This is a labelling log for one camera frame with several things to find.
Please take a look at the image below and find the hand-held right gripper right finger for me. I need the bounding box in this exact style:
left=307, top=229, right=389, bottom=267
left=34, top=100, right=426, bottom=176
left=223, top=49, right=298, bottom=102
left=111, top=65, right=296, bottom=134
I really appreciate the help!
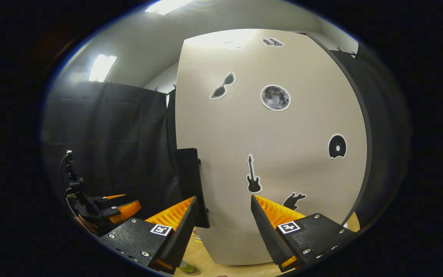
left=250, top=194, right=358, bottom=273

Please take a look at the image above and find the long ceiling light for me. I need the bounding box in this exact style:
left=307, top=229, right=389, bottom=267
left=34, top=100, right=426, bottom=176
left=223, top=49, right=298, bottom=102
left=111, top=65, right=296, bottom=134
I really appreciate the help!
left=145, top=0, right=196, bottom=16

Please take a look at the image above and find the dark grey cabinet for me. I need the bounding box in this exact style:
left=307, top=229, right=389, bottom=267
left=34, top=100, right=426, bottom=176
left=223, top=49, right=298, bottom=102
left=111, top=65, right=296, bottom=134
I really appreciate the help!
left=166, top=28, right=376, bottom=266

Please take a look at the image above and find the ceiling light near wall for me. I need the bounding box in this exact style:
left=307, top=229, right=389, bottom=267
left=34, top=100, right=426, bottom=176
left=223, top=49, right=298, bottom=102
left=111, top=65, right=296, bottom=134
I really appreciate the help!
left=88, top=54, right=118, bottom=82

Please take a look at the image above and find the green round object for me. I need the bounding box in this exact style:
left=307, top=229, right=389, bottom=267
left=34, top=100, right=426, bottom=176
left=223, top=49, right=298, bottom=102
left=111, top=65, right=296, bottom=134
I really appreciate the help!
left=178, top=260, right=201, bottom=275

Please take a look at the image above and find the black backdrop cloth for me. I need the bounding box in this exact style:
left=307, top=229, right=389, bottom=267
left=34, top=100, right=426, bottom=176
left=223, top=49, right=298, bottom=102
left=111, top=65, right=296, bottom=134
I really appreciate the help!
left=41, top=38, right=412, bottom=239

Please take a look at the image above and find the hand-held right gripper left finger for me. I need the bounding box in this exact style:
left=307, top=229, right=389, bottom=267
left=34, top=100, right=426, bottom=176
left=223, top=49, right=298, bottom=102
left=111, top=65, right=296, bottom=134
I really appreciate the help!
left=99, top=195, right=199, bottom=274

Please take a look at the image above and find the beige cabinet door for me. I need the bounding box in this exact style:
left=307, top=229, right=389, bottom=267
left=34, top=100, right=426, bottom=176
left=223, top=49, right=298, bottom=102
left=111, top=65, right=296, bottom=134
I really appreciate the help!
left=175, top=29, right=368, bottom=266

